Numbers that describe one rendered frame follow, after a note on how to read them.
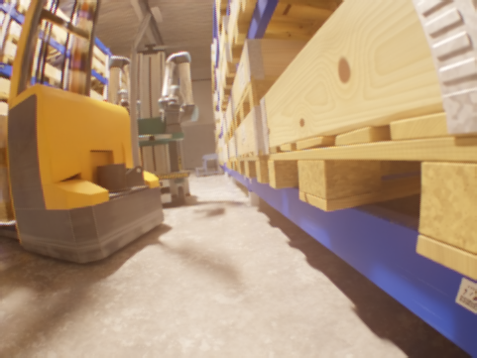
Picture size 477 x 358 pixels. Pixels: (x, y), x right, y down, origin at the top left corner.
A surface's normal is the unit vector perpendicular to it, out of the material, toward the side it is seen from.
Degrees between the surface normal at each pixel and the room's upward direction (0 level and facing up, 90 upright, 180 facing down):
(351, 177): 90
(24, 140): 90
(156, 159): 90
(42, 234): 90
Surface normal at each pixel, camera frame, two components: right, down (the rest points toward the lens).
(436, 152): -0.99, 0.10
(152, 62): 0.34, 0.05
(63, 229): -0.14, 0.10
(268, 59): 0.11, 0.07
